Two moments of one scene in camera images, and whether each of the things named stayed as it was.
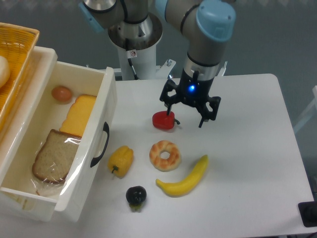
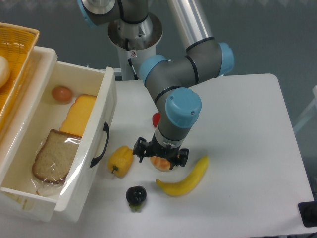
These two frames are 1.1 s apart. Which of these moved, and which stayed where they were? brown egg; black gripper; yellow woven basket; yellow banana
Moved: black gripper
Stayed: yellow woven basket; yellow banana; brown egg
